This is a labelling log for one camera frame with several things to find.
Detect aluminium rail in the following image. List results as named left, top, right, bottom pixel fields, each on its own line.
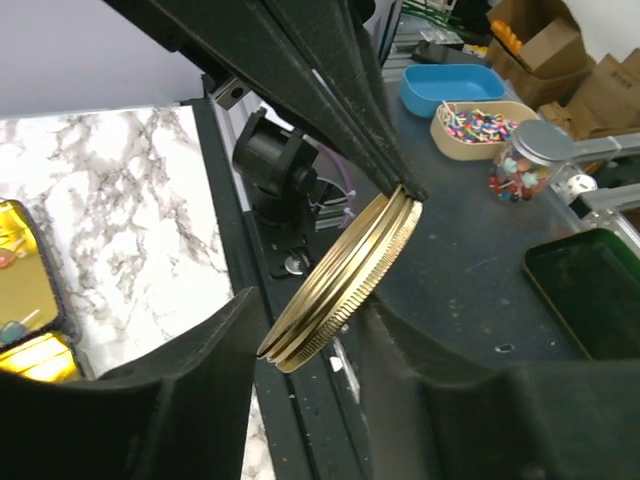
left=551, top=133, right=639, bottom=244

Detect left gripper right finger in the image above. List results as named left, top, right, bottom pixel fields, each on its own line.
left=360, top=300, right=639, bottom=479

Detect candy jar silver lid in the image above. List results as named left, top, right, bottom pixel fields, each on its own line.
left=487, top=118, right=576, bottom=205

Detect beige candy tray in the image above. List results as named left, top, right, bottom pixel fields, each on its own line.
left=430, top=101, right=539, bottom=161

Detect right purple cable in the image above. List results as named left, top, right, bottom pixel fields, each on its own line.
left=319, top=144, right=361, bottom=201

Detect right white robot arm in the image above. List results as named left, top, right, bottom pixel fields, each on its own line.
left=113, top=1, right=427, bottom=204

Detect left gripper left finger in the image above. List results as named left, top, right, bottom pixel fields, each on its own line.
left=1, top=287, right=260, bottom=479

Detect gold jar lid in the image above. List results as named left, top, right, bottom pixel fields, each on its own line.
left=257, top=186, right=423, bottom=373

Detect gold candy tin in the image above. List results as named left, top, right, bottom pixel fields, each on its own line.
left=1, top=333, right=86, bottom=383
left=1, top=199, right=80, bottom=351

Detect blue plastic tray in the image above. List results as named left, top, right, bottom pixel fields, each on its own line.
left=400, top=64, right=506, bottom=118

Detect black base frame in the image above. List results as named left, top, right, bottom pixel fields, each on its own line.
left=192, top=97, right=640, bottom=480

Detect cardboard boxes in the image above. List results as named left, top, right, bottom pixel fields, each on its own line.
left=486, top=1, right=639, bottom=140

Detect dark green tin lid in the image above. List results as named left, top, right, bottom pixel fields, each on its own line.
left=522, top=228, right=639, bottom=361

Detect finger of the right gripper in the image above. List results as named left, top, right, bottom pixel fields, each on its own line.
left=274, top=1, right=427, bottom=200
left=149, top=0, right=401, bottom=194

